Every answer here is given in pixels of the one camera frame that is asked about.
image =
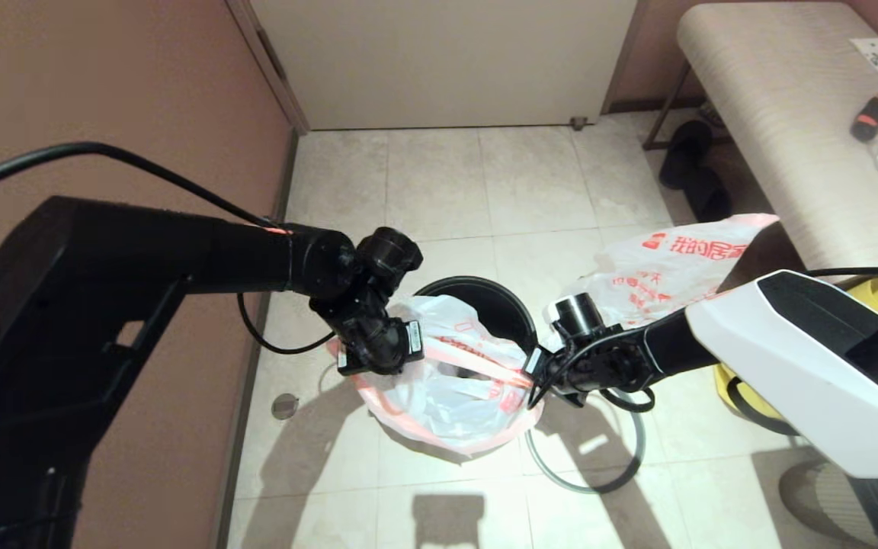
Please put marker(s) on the black slipper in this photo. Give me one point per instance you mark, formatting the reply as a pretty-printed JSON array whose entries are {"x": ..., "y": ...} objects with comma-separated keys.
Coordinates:
[
  {"x": 683, "y": 152},
  {"x": 709, "y": 202}
]

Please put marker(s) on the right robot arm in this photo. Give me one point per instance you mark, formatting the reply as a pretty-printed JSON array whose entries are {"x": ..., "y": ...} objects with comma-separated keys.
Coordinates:
[{"x": 789, "y": 358}]

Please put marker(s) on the black round trash bin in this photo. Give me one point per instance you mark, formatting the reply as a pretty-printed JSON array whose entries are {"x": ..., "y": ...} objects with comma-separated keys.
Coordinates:
[{"x": 504, "y": 305}]

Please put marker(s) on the round grey floor disc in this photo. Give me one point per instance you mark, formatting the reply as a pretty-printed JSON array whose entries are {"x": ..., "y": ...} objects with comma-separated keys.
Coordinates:
[{"x": 284, "y": 406}]

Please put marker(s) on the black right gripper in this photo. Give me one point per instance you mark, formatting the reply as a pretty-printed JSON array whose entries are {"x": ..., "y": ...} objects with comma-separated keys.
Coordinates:
[{"x": 576, "y": 374}]

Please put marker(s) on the pale door panel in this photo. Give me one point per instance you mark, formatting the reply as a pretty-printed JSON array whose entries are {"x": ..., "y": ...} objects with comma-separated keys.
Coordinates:
[{"x": 447, "y": 61}]

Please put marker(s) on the small metal door stop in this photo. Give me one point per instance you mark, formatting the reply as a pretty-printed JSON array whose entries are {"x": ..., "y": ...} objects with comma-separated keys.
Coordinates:
[{"x": 578, "y": 122}]

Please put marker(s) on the grey ribbed round stool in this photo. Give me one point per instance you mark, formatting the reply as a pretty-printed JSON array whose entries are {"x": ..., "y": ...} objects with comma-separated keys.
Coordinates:
[{"x": 828, "y": 511}]

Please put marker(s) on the brown door frame post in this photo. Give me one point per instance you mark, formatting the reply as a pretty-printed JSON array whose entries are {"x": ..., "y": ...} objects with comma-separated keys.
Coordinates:
[
  {"x": 622, "y": 61},
  {"x": 267, "y": 65}
]

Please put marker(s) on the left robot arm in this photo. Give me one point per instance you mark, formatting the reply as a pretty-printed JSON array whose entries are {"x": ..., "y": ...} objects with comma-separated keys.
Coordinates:
[{"x": 104, "y": 305}]

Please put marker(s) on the white and red plastic bag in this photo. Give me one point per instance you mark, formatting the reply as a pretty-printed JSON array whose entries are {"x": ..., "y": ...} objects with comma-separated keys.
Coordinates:
[{"x": 447, "y": 404}]

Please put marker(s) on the light wood bench metal legs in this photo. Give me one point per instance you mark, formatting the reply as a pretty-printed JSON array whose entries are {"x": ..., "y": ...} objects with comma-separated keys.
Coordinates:
[{"x": 774, "y": 114}]

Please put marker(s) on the spare white red plastic bag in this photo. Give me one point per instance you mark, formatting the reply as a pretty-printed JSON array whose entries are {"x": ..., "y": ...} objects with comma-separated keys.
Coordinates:
[{"x": 668, "y": 274}]

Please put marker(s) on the black and red marker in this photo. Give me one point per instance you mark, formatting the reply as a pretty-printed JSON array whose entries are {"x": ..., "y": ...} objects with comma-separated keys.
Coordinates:
[{"x": 869, "y": 118}]

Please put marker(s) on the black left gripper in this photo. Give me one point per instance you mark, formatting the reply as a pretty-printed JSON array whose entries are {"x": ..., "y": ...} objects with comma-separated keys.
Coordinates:
[{"x": 382, "y": 347}]

